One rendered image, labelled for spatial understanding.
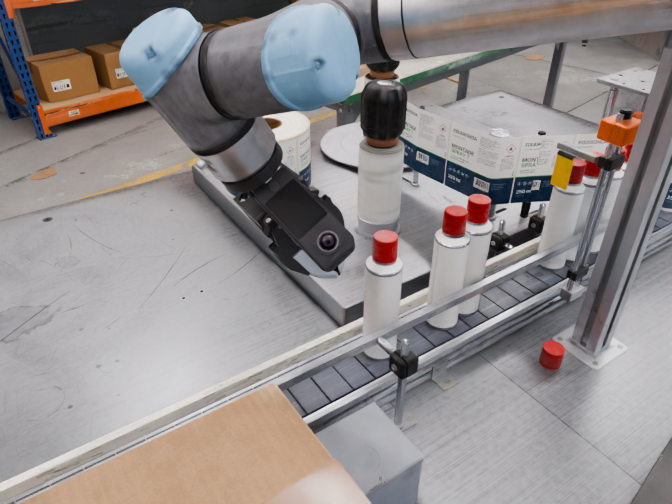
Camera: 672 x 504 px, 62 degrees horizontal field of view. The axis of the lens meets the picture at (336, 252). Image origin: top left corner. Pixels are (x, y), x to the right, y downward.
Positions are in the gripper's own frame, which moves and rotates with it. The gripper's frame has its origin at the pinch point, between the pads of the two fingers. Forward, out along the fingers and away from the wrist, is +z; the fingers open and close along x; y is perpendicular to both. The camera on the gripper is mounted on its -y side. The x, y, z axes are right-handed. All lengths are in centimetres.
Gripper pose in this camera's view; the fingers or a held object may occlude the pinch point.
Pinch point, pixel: (337, 272)
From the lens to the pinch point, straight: 70.1
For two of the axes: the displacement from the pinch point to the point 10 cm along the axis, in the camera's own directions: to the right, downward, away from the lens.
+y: -5.6, -4.7, 6.8
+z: 4.1, 5.6, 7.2
